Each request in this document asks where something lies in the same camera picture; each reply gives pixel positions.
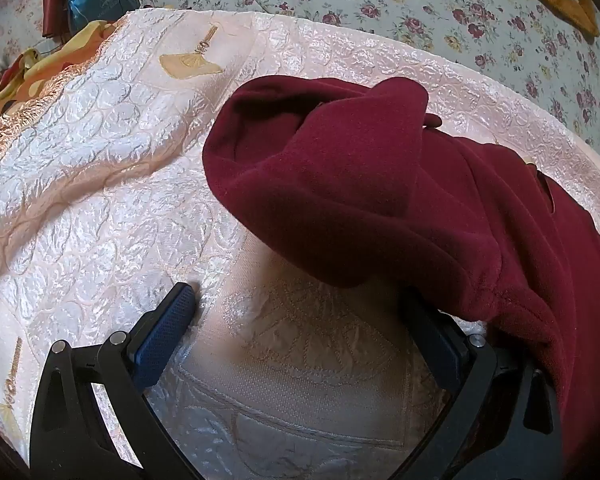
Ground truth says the floral white bed sheet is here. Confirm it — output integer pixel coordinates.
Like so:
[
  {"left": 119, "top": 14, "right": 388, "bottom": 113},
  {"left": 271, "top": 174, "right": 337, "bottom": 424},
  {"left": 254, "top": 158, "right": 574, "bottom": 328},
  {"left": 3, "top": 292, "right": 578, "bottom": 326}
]
[{"left": 140, "top": 0, "right": 600, "bottom": 153}]

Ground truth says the floral covered furniture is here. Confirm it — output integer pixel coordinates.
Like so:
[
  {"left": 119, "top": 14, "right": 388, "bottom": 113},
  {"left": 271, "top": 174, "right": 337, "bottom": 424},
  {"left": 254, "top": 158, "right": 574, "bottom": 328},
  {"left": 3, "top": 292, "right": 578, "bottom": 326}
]
[{"left": 0, "top": 0, "right": 61, "bottom": 73}]

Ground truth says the dark red fleece garment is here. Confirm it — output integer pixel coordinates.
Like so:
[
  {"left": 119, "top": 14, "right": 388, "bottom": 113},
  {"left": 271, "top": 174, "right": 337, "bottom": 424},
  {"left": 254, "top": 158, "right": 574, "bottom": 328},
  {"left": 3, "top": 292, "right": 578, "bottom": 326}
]
[{"left": 202, "top": 76, "right": 600, "bottom": 460}]

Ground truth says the orange yellow patterned blanket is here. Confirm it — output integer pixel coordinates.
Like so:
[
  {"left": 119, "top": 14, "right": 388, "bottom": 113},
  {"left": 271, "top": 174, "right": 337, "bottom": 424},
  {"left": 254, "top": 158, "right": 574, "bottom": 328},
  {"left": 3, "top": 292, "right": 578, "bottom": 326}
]
[{"left": 0, "top": 20, "right": 117, "bottom": 118}]

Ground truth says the pink quilted satin bedspread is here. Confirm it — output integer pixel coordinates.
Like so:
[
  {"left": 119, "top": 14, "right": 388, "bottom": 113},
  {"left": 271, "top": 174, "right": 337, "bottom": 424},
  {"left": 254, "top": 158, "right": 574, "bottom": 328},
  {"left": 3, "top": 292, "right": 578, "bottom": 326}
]
[{"left": 0, "top": 9, "right": 600, "bottom": 479}]

